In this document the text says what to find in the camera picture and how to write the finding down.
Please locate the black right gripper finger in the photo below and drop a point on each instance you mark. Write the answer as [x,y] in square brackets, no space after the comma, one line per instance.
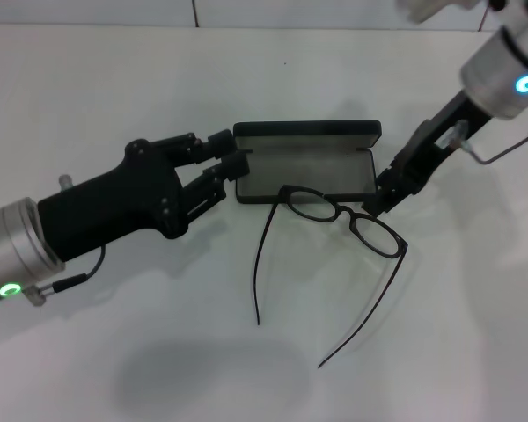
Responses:
[409,189]
[380,200]

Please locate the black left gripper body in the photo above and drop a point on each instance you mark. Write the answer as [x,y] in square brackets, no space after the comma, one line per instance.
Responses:
[114,206]

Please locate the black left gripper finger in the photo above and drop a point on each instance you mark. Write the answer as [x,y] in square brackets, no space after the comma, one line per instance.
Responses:
[235,165]
[220,143]

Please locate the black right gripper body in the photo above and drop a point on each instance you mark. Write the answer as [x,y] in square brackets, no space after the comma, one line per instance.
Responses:
[427,149]

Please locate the black glasses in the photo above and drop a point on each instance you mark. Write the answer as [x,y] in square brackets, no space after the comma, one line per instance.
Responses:
[374,237]

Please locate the black glasses case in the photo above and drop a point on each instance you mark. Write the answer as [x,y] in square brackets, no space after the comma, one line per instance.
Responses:
[308,171]

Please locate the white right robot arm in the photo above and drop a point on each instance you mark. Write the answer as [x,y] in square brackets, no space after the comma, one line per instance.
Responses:
[493,83]

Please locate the silver left wrist stud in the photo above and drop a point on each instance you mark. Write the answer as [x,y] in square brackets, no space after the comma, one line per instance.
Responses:
[65,184]

